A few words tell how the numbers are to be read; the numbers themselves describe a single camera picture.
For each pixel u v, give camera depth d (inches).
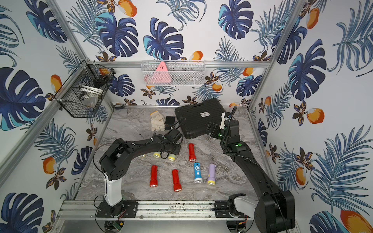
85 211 29.9
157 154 36.2
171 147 31.4
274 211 15.4
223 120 28.7
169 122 42.1
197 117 41.9
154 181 32.1
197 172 33.5
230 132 23.4
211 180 32.0
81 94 33.6
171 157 35.1
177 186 31.2
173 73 36.4
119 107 47.7
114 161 19.8
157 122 43.2
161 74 35.6
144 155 23.7
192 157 35.5
